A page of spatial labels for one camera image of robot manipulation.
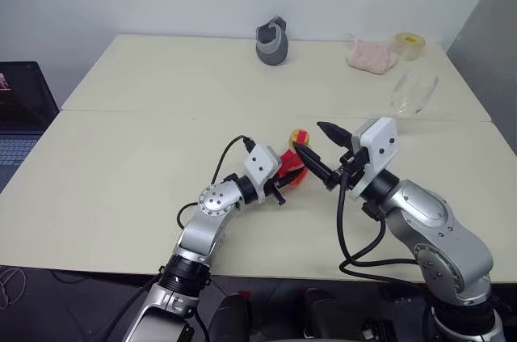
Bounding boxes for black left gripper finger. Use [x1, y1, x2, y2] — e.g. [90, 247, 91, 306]
[278, 169, 307, 189]

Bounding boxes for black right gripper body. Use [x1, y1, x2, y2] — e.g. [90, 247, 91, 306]
[338, 147, 371, 192]

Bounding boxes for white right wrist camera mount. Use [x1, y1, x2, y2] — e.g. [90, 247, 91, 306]
[347, 116, 401, 201]

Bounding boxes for pink cloth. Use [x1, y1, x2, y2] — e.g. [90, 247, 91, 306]
[346, 33, 399, 76]

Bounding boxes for thin white cable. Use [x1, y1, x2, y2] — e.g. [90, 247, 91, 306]
[0, 265, 26, 310]

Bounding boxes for dark laptop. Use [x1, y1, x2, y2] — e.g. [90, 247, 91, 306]
[0, 61, 61, 194]

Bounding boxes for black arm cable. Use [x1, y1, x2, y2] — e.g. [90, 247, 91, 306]
[337, 170, 427, 285]
[176, 135, 258, 230]

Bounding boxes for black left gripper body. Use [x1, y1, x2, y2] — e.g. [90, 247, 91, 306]
[265, 176, 288, 207]

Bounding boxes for clear bottle with red drink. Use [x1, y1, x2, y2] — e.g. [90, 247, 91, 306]
[277, 127, 312, 188]

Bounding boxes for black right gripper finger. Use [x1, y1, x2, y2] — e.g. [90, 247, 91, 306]
[316, 120, 353, 150]
[293, 142, 339, 192]

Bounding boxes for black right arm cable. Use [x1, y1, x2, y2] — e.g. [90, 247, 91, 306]
[337, 170, 427, 285]

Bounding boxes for dark rounded shape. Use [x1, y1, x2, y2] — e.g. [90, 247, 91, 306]
[210, 292, 254, 342]

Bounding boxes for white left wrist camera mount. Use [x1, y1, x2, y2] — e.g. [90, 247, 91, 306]
[243, 144, 283, 205]

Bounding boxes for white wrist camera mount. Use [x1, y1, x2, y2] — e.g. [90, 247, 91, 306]
[243, 144, 283, 205]
[347, 116, 401, 201]

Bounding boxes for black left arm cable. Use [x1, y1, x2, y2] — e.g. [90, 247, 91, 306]
[176, 135, 258, 230]

